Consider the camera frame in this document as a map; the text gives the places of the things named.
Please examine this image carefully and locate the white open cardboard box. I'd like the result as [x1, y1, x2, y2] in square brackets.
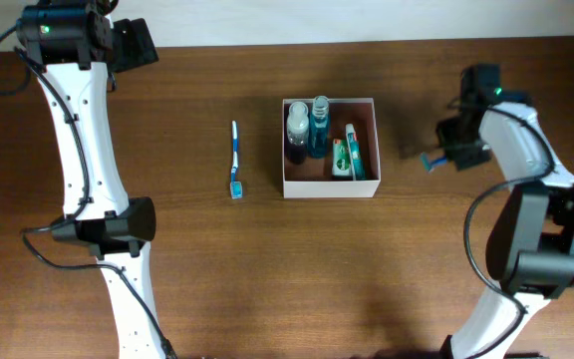
[282, 98, 382, 198]

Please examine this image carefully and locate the teal mouthwash bottle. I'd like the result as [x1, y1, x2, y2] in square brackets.
[308, 96, 330, 159]

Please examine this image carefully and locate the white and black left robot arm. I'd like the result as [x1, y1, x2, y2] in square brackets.
[15, 1, 176, 358]

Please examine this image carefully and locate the blue disposable razor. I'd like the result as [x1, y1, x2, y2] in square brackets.
[421, 153, 448, 173]

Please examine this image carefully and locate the blue and white toothbrush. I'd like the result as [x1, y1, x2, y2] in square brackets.
[230, 121, 243, 199]

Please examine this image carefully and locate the clear bottle with purple liquid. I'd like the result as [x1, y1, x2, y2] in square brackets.
[286, 102, 309, 165]

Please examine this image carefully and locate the green soap box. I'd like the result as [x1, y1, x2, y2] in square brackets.
[332, 139, 353, 180]

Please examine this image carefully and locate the white and teal toothpaste tube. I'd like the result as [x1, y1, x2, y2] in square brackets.
[345, 124, 366, 180]

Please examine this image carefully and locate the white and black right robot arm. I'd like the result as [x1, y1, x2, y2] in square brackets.
[423, 64, 574, 359]

